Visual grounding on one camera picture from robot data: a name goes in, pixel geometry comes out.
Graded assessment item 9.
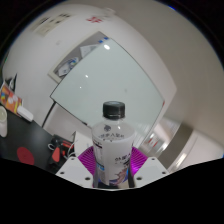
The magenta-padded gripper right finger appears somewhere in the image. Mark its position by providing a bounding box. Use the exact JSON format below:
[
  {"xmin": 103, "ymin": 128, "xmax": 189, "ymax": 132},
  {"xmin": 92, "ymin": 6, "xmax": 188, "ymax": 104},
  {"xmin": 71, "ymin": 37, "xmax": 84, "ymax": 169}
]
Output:
[{"xmin": 128, "ymin": 146, "xmax": 170, "ymax": 189}]

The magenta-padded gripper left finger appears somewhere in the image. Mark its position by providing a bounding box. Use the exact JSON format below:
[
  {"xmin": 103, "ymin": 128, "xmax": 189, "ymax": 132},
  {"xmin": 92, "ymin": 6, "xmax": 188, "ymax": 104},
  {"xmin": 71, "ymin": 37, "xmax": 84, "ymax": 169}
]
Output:
[{"xmin": 55, "ymin": 146, "xmax": 98, "ymax": 188}]

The clear black-capped drink bottle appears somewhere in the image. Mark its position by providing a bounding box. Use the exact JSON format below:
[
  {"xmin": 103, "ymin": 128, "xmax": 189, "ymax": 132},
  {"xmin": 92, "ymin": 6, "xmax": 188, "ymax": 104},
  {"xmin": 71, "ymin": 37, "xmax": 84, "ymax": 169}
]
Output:
[{"xmin": 91, "ymin": 100, "xmax": 136, "ymax": 189}]

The black and red power tool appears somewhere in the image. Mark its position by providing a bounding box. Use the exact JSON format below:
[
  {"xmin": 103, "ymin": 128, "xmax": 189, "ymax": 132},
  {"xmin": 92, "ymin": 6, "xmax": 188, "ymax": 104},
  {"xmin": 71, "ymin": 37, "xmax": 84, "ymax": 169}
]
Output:
[{"xmin": 49, "ymin": 134, "xmax": 76, "ymax": 167}]

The flat round red coaster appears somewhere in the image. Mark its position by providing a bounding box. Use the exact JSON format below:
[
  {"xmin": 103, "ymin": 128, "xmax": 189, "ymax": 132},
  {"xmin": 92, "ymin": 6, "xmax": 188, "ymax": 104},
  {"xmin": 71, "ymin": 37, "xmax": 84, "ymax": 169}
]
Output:
[{"xmin": 16, "ymin": 146, "xmax": 36, "ymax": 166}]

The flat white case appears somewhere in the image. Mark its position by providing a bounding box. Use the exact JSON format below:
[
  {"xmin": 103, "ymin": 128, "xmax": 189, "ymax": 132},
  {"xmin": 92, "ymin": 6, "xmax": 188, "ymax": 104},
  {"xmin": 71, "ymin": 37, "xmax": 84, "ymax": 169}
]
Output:
[{"xmin": 16, "ymin": 105, "xmax": 34, "ymax": 123}]

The white mug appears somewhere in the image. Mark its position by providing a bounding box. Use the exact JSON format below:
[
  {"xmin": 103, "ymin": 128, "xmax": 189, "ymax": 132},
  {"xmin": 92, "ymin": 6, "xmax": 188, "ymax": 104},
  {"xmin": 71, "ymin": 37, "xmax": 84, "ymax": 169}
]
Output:
[{"xmin": 0, "ymin": 105, "xmax": 8, "ymax": 138}]

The large whiteboard on stand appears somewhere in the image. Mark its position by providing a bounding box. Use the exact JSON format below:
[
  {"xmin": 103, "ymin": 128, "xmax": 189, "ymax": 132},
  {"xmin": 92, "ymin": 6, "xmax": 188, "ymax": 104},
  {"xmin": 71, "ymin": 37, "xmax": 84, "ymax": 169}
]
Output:
[{"xmin": 42, "ymin": 36, "xmax": 166, "ymax": 141}]

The colourful printed booklet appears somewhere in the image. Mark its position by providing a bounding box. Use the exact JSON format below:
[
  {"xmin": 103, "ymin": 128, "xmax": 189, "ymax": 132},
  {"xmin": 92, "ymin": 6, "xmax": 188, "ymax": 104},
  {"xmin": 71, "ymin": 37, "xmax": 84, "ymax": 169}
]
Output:
[{"xmin": 0, "ymin": 81, "xmax": 23, "ymax": 114}]

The black pointed bag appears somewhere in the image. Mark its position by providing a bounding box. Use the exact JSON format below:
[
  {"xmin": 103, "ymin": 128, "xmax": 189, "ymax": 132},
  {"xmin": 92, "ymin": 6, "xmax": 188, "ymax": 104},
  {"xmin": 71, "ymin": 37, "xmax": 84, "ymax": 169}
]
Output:
[{"xmin": 8, "ymin": 73, "xmax": 18, "ymax": 91}]

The grey wall notice board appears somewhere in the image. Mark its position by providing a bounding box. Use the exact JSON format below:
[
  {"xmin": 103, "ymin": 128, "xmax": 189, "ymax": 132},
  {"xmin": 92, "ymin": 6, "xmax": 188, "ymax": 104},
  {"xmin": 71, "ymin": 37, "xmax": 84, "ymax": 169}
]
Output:
[{"xmin": 47, "ymin": 30, "xmax": 109, "ymax": 84}]

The large white wall poster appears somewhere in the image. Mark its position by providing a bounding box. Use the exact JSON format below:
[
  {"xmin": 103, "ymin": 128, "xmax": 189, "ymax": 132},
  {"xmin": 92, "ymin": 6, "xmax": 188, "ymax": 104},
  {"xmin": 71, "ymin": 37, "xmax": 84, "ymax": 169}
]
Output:
[{"xmin": 33, "ymin": 16, "xmax": 57, "ymax": 37}]

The small white wall poster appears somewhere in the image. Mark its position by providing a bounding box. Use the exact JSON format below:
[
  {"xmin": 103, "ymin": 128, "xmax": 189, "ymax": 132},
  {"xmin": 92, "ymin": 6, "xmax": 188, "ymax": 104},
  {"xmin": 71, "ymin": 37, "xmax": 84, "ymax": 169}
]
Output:
[{"xmin": 51, "ymin": 12, "xmax": 73, "ymax": 28}]

